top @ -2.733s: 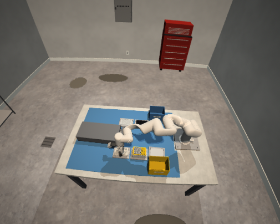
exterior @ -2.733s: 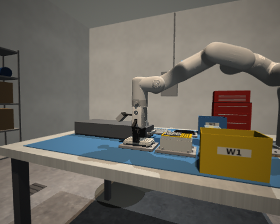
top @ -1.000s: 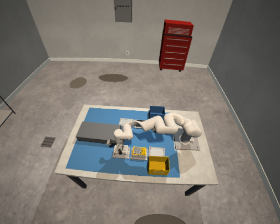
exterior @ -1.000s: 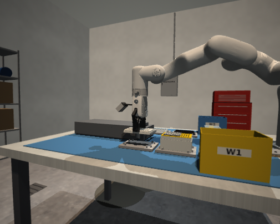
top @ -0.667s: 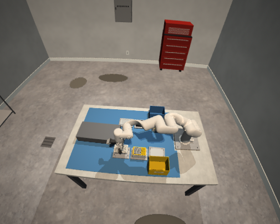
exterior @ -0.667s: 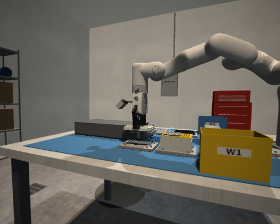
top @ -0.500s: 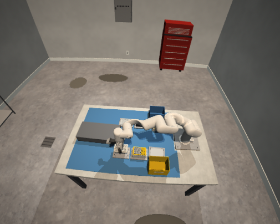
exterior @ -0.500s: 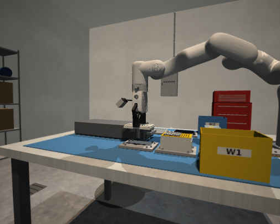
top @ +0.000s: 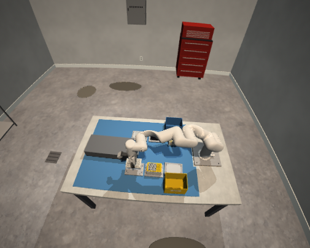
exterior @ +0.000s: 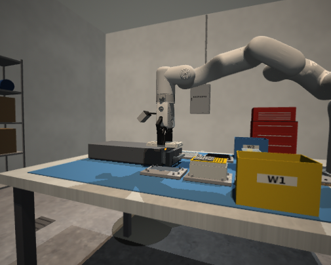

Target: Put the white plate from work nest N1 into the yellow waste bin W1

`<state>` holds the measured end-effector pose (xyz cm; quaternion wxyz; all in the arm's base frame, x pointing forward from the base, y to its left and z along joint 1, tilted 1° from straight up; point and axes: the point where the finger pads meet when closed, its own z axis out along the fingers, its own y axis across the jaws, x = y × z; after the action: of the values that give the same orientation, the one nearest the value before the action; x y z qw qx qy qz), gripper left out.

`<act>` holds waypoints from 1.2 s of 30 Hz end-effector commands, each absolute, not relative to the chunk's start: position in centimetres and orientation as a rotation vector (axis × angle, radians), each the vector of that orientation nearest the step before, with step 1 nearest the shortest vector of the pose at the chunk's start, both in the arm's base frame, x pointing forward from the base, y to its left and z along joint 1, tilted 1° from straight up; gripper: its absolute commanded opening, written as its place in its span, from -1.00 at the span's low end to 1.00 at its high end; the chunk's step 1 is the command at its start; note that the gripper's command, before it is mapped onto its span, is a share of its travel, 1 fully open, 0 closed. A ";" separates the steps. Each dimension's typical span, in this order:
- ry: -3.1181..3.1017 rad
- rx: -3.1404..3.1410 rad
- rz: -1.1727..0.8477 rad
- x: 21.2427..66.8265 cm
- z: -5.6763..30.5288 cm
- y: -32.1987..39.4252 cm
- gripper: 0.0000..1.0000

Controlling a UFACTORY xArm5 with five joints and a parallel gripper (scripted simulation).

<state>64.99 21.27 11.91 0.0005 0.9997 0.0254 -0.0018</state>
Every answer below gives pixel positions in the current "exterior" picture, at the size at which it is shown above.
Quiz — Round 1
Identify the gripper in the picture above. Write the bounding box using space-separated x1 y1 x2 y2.
156 101 175 145

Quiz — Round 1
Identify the blue bench mat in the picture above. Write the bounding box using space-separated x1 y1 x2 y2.
28 154 331 223

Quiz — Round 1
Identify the blue bin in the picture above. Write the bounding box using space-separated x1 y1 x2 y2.
234 137 269 159

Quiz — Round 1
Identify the yellow waste bin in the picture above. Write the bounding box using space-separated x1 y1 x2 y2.
236 151 322 216

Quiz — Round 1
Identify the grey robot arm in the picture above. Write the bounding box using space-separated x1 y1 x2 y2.
156 36 331 177

